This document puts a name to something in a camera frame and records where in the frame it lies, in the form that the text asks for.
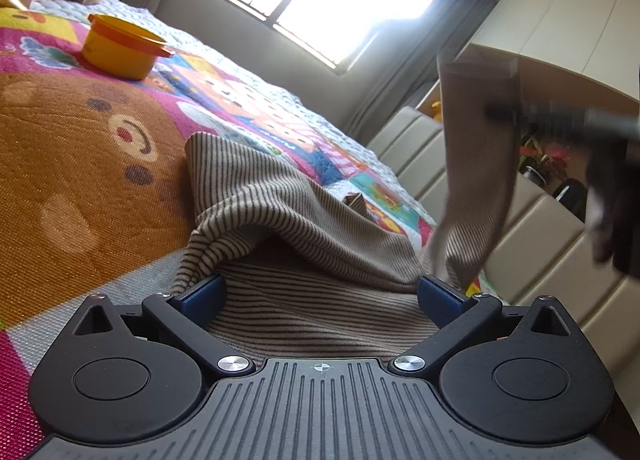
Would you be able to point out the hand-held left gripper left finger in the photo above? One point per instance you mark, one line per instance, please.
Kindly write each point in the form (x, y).
(204, 297)

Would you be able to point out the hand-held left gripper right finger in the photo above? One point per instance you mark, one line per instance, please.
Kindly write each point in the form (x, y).
(442, 299)

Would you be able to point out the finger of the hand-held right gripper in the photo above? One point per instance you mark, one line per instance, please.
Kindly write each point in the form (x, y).
(560, 118)

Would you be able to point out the beige striped knit garment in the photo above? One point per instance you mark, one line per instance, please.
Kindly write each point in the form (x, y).
(320, 235)

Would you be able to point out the red flowering plant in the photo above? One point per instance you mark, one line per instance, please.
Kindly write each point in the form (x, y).
(542, 155)

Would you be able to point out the beige padded headboard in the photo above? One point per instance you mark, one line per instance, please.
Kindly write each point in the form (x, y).
(540, 260)

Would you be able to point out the white wardrobe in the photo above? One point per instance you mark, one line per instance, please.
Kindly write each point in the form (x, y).
(565, 10)

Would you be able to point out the yellow toy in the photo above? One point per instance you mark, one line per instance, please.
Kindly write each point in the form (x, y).
(436, 110)

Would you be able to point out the colourful cartoon printed blanket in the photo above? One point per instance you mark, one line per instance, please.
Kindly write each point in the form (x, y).
(75, 150)

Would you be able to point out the yellow plastic container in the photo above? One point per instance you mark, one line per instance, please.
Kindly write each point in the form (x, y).
(117, 50)

